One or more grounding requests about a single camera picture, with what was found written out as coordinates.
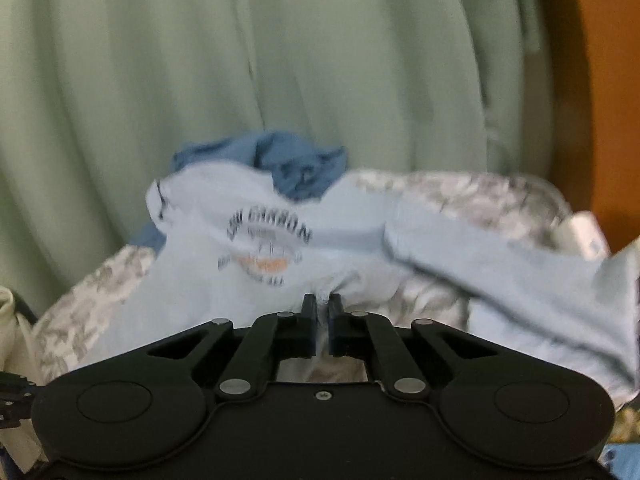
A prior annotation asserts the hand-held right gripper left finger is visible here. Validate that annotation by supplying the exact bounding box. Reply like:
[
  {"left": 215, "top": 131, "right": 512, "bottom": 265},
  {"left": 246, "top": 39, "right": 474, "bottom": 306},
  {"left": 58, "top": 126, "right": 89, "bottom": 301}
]
[{"left": 125, "top": 294, "right": 318, "bottom": 401}]

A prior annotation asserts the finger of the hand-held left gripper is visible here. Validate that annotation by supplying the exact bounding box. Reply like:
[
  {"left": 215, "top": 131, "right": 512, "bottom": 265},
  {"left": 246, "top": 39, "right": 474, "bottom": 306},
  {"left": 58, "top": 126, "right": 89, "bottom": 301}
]
[{"left": 0, "top": 372, "right": 39, "bottom": 431}]

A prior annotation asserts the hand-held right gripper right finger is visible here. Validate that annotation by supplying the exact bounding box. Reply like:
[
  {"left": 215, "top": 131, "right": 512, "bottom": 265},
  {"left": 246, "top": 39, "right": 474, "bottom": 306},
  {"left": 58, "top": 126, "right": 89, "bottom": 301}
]
[{"left": 327, "top": 292, "right": 521, "bottom": 402}]

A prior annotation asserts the light blue t-shirt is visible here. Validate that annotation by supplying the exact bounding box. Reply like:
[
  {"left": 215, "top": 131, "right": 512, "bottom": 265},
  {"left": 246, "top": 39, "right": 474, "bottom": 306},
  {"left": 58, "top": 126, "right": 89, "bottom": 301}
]
[{"left": 92, "top": 167, "right": 640, "bottom": 406}]

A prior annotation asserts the white cloth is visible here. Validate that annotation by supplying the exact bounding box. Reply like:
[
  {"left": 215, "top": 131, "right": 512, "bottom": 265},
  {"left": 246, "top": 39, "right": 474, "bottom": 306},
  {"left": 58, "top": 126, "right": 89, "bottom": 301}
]
[{"left": 0, "top": 285, "right": 41, "bottom": 386}]

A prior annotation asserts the floral blanket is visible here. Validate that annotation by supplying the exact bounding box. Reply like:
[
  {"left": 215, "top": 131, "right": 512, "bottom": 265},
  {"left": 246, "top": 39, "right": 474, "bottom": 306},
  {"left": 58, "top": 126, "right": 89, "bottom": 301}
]
[{"left": 32, "top": 170, "right": 576, "bottom": 386}]

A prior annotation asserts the dark blue garment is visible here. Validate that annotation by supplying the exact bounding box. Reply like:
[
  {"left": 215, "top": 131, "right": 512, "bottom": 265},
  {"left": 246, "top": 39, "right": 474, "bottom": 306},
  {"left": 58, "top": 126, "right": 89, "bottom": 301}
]
[{"left": 135, "top": 131, "right": 348, "bottom": 252}]

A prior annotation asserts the green curtain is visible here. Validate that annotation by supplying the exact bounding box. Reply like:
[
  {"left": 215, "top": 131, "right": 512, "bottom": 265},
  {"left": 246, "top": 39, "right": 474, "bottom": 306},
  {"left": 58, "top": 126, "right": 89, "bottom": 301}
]
[{"left": 0, "top": 0, "right": 546, "bottom": 311}]

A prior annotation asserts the wooden headboard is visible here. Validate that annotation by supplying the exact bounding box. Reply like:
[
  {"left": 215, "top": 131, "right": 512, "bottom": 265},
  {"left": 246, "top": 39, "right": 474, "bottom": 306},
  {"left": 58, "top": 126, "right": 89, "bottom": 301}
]
[{"left": 530, "top": 0, "right": 640, "bottom": 256}]

